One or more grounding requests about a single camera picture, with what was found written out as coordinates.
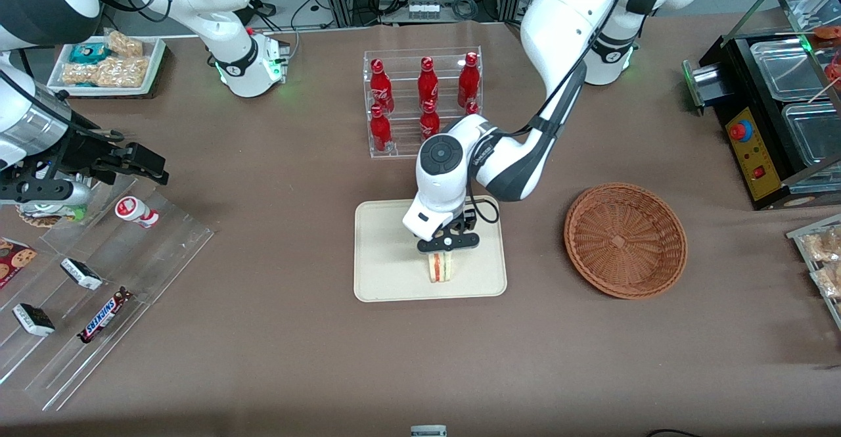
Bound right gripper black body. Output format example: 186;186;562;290
0;129;133;205

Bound triangle sandwich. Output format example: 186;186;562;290
427;253;455;284

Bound cream plastic serving tray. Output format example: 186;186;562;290
353;195;508;303

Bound white rectangular snack tray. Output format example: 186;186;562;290
47;34;167;99

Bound round brown wicker basket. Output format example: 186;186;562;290
564;182;689;300

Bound white red yogurt bottle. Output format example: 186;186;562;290
114;195;160;229

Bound green brown snack pack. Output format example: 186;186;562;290
16;202;88;229

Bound clear acrylic stepped display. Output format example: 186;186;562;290
0;174;215;412

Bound large clear peanut snack bag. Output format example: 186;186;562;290
62;55;151;89

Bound teal snack packet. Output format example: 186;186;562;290
68;42;110;65

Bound clear acrylic bottle rack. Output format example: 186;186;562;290
363;46;484;159

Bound small clear peanut snack bag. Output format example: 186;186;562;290
104;29;145;58

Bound black white snack bar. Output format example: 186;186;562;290
60;257;104;292
11;302;57;338

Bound chocolate chip cookie pack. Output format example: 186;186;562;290
0;237;39;289

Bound snickers chocolate bar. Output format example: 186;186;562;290
77;287;134;344

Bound grey metal warmer drawer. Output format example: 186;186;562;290
682;60;724;115

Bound black food warmer yellow panel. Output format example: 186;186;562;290
698;0;841;212

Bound clear bag of crackers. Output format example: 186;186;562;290
814;263;841;300
802;226;841;264

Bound steel food pan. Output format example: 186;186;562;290
782;102;841;168
750;37;830;102

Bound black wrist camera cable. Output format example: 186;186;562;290
463;0;633;225

